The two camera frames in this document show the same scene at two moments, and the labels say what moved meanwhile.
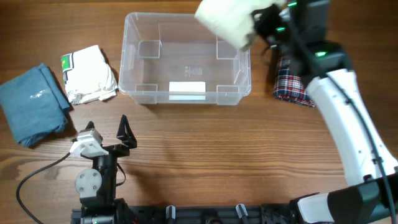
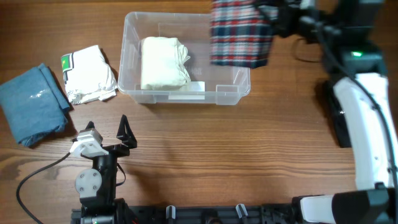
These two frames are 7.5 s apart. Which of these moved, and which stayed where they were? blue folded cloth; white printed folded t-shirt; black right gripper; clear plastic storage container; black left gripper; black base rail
Moved: black right gripper
Stayed: black left gripper; blue folded cloth; clear plastic storage container; black base rail; white printed folded t-shirt
